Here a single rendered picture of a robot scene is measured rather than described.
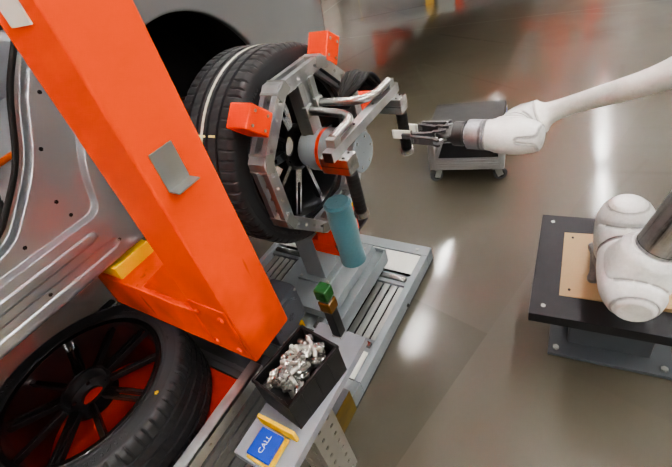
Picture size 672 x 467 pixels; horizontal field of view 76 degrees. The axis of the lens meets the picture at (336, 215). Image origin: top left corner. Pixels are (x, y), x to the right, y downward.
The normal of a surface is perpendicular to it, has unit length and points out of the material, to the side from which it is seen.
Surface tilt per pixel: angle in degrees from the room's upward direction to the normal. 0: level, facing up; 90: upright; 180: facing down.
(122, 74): 90
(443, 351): 0
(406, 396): 0
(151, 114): 90
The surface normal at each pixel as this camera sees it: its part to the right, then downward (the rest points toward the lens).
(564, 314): -0.24, -0.77
